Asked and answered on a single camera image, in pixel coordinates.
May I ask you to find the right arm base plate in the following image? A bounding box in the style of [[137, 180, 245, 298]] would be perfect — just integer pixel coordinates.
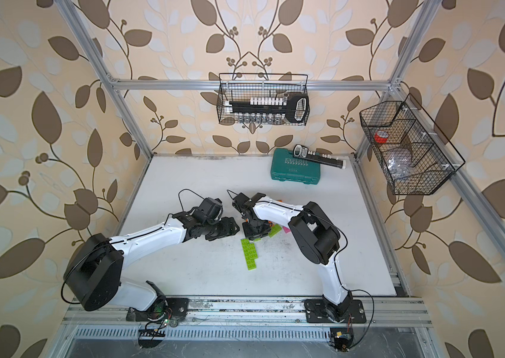
[[303, 298, 367, 324]]

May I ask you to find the socket rail on case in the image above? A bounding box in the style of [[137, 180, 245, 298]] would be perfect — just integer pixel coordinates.
[[292, 144, 346, 169]]

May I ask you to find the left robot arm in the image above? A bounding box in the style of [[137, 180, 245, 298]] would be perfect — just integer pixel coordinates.
[[63, 198, 240, 314]]

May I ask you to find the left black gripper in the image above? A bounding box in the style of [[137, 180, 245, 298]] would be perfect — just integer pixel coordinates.
[[202, 216, 242, 240]]

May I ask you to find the right wire basket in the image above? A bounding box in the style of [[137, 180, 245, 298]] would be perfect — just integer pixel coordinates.
[[359, 94, 466, 195]]

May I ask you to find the green brick lowest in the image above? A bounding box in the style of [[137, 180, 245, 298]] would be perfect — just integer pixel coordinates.
[[245, 257, 257, 271]]

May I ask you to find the clear plastic bag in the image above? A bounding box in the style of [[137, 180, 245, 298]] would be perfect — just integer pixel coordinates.
[[385, 148, 413, 180]]

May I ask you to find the green tool case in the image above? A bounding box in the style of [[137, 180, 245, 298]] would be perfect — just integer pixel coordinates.
[[270, 149, 320, 185]]

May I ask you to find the wire basket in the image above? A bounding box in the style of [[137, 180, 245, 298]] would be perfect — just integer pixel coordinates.
[[216, 72, 310, 127], [359, 94, 466, 195]]

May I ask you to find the aluminium front rail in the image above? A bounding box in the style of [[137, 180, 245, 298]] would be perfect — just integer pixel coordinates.
[[62, 294, 433, 328]]

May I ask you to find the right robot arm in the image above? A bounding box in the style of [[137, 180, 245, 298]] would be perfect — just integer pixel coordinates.
[[233, 193, 352, 322]]

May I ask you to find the back wire basket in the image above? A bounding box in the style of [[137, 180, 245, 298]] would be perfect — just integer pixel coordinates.
[[216, 72, 310, 127]]

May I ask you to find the green brick long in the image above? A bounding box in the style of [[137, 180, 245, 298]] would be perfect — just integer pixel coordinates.
[[248, 243, 258, 260]]

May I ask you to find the socket rail in basket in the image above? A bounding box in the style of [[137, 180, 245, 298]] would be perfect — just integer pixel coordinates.
[[218, 93, 310, 125]]

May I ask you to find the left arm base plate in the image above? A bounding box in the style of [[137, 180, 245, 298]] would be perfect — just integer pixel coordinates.
[[126, 298, 190, 322]]

